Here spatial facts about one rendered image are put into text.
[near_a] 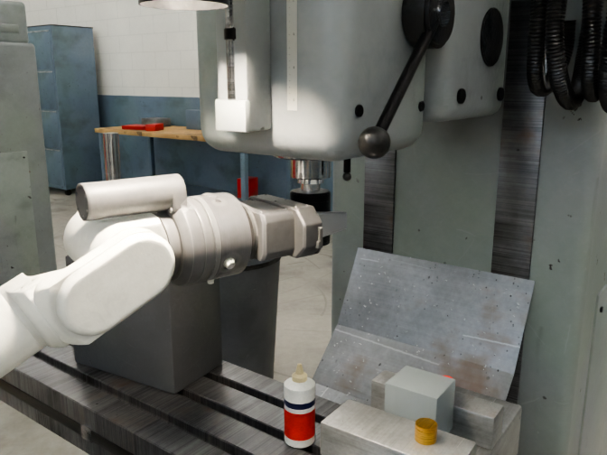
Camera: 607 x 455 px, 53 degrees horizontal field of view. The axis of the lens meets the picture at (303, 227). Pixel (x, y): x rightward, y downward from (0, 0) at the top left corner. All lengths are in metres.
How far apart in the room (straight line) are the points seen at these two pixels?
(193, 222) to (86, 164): 7.51
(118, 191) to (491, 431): 0.46
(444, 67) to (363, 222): 0.46
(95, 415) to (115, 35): 7.25
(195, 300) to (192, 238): 0.38
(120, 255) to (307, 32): 0.26
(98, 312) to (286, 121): 0.25
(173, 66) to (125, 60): 0.87
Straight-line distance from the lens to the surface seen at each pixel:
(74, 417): 1.01
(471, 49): 0.77
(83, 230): 0.60
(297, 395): 0.79
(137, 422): 0.91
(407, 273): 1.07
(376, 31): 0.61
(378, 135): 0.56
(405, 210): 1.07
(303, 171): 0.68
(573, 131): 0.96
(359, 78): 0.59
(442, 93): 0.73
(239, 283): 2.58
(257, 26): 0.60
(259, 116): 0.60
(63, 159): 7.91
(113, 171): 1.00
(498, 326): 1.01
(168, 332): 0.93
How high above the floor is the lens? 1.39
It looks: 14 degrees down
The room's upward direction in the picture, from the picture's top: straight up
